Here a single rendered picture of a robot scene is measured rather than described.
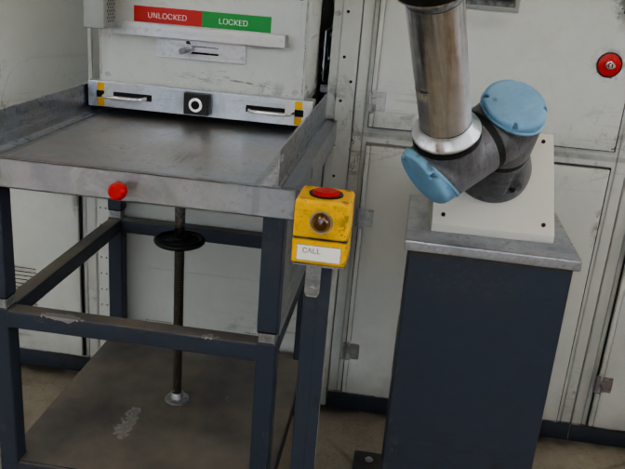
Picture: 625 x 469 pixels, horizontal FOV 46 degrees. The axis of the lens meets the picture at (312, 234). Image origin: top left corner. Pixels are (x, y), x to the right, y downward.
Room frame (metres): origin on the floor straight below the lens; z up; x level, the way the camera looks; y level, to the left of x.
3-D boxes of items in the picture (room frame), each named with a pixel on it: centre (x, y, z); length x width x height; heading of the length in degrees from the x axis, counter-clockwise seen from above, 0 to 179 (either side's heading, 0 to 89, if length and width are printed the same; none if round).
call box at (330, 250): (1.03, -0.02, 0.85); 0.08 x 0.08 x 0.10; 84
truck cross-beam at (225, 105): (1.75, 0.29, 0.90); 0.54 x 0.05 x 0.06; 84
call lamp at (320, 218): (0.98, -0.01, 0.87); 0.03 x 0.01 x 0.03; 84
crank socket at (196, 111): (1.71, 0.29, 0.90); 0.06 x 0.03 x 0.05; 84
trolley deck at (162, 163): (1.60, 0.30, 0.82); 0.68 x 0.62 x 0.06; 174
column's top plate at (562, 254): (1.43, -0.35, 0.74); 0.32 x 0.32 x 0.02; 83
